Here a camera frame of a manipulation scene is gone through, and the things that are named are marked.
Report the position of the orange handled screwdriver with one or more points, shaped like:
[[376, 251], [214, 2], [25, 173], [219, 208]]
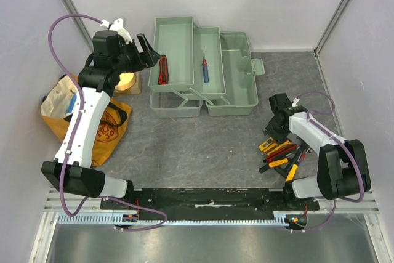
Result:
[[280, 162]]

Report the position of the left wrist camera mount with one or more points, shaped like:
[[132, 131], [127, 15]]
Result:
[[117, 26]]

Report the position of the yellow black utility knife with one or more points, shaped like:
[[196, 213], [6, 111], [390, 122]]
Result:
[[278, 147]]

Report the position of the green clear-lid toolbox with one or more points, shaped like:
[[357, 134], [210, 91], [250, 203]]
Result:
[[232, 86]]

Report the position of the yellow handled pliers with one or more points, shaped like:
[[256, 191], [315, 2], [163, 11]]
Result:
[[294, 167]]

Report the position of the yellow canvas tote bag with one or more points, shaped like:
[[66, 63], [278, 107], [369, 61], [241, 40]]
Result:
[[111, 129]]

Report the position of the yellow tape roll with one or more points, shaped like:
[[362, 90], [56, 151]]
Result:
[[127, 80]]

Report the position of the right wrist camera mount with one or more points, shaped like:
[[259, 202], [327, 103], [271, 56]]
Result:
[[295, 102]]

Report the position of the black handled tool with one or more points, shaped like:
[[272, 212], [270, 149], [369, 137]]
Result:
[[277, 167]]

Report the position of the blue red screwdriver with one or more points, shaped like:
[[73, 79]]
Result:
[[205, 70]]

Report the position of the red black wire stripper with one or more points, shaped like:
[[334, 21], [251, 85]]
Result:
[[301, 153]]

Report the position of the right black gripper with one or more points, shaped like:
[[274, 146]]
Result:
[[274, 128]]

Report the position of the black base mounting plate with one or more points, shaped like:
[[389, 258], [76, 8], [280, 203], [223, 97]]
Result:
[[250, 198]]

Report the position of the red handled screwdriver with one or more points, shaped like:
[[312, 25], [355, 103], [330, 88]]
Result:
[[281, 153]]

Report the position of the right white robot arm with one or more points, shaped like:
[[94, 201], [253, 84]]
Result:
[[342, 170]]

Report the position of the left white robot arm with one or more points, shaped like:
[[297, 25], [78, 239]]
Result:
[[71, 171]]

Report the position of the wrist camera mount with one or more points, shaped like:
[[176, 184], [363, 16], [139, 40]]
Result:
[[295, 102], [117, 26]]

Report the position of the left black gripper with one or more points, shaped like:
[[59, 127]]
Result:
[[150, 56]]

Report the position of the red black utility knife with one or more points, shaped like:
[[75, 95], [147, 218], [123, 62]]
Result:
[[163, 77]]

